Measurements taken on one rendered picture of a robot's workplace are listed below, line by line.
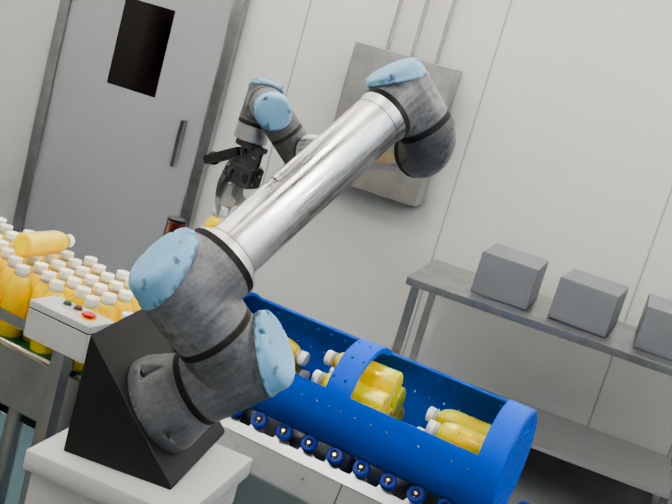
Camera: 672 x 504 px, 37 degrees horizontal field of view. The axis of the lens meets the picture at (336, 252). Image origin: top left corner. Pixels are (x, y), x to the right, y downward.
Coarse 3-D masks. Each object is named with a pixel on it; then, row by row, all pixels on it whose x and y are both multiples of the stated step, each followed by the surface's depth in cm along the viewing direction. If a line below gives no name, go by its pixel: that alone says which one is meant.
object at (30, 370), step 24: (0, 360) 274; (24, 360) 270; (0, 384) 275; (24, 384) 271; (72, 384) 264; (0, 408) 280; (24, 408) 272; (72, 408) 264; (0, 456) 278; (0, 480) 279
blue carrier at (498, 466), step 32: (288, 320) 273; (320, 352) 272; (352, 352) 246; (384, 352) 252; (352, 384) 240; (416, 384) 260; (448, 384) 253; (288, 416) 249; (320, 416) 243; (352, 416) 239; (384, 416) 235; (416, 416) 261; (480, 416) 253; (512, 416) 230; (352, 448) 243; (384, 448) 236; (416, 448) 232; (448, 448) 229; (512, 448) 225; (416, 480) 237; (448, 480) 230; (480, 480) 226; (512, 480) 241
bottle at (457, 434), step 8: (440, 424) 240; (448, 424) 237; (456, 424) 237; (432, 432) 238; (440, 432) 236; (448, 432) 235; (456, 432) 235; (464, 432) 234; (472, 432) 235; (448, 440) 235; (456, 440) 234; (464, 440) 233; (472, 440) 233; (480, 440) 233; (464, 448) 233; (472, 448) 232; (480, 448) 232
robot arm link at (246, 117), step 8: (256, 80) 253; (264, 80) 253; (248, 88) 256; (256, 88) 252; (280, 88) 254; (248, 96) 254; (240, 112) 259; (248, 112) 255; (240, 120) 257; (248, 120) 255
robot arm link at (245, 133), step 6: (240, 126) 257; (246, 126) 256; (234, 132) 259; (240, 132) 257; (246, 132) 256; (252, 132) 256; (258, 132) 256; (240, 138) 257; (246, 138) 256; (252, 138) 256; (258, 138) 257; (264, 138) 258; (252, 144) 258; (258, 144) 257; (264, 144) 259
